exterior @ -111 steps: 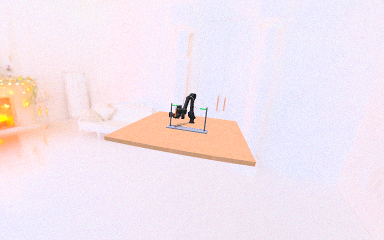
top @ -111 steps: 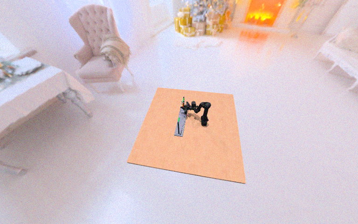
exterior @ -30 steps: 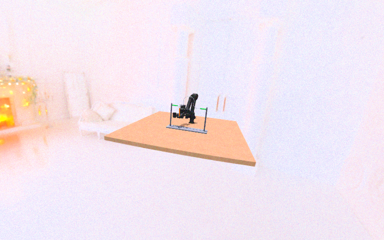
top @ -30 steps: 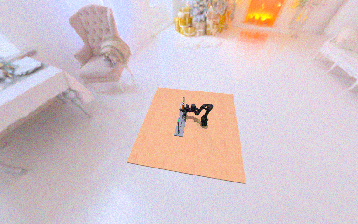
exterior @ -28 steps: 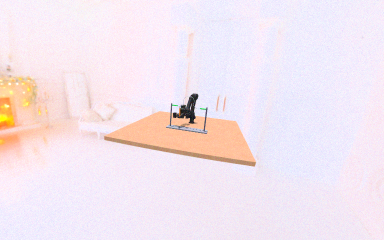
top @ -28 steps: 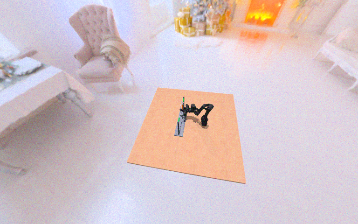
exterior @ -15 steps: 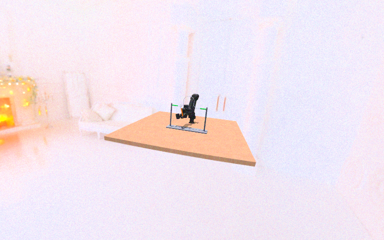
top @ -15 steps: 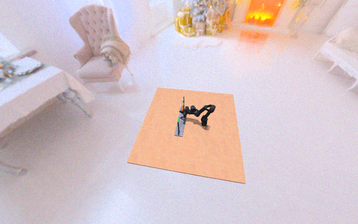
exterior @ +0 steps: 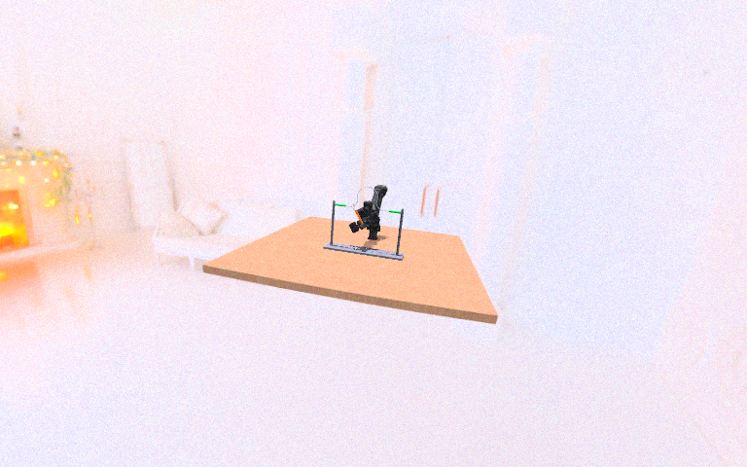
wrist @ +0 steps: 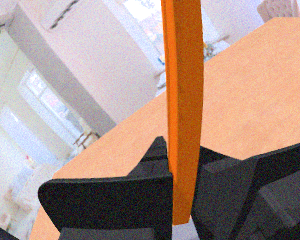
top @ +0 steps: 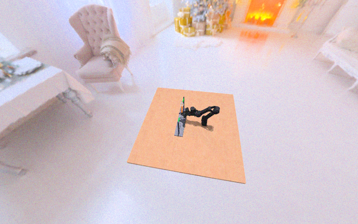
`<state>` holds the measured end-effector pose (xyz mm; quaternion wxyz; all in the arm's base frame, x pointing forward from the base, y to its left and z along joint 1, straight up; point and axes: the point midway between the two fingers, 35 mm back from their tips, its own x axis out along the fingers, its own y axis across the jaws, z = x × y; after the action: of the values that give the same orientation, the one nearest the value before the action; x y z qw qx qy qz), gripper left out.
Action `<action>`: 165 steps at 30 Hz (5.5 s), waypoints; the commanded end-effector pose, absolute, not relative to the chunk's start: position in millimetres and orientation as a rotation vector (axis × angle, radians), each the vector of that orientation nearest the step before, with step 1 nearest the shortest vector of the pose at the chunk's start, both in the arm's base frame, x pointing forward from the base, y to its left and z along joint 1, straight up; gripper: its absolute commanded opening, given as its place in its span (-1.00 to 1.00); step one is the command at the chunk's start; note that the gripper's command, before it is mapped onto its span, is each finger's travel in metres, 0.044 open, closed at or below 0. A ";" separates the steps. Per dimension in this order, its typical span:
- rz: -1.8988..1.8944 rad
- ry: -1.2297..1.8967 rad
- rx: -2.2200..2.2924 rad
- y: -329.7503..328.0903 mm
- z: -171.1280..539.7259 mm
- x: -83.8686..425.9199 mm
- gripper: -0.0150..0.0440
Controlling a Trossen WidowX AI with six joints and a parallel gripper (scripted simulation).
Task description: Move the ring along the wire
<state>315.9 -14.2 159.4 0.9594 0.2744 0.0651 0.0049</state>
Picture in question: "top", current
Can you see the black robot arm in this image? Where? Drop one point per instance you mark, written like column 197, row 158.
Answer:
column 197, row 113

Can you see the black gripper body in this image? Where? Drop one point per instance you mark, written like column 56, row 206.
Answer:
column 186, row 114

